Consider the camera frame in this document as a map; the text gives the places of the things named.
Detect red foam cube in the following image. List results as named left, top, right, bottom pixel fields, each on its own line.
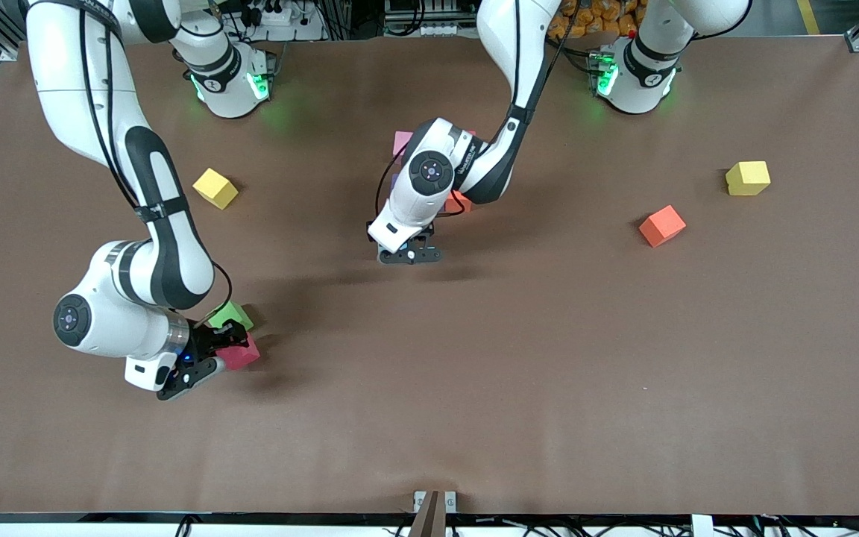
left=215, top=332, right=262, bottom=371

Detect green foam cube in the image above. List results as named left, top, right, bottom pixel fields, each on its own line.
left=206, top=301, right=255, bottom=333

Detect yellow foam cube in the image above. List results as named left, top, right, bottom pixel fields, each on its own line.
left=725, top=161, right=772, bottom=197
left=192, top=168, right=239, bottom=210

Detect large table cover sheet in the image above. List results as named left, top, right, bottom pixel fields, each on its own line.
left=0, top=36, right=859, bottom=517

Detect grey electronics rack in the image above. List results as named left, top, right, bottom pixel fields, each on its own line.
left=383, top=0, right=460, bottom=38

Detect white power strip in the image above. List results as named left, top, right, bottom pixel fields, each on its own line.
left=239, top=0, right=326, bottom=42

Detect orange lumpy bag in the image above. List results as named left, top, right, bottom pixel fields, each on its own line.
left=549, top=0, right=643, bottom=40

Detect small white bracket plates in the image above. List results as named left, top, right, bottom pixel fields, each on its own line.
left=413, top=490, right=458, bottom=515

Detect brown camera mount post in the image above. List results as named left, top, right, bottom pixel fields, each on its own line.
left=407, top=490, right=441, bottom=537

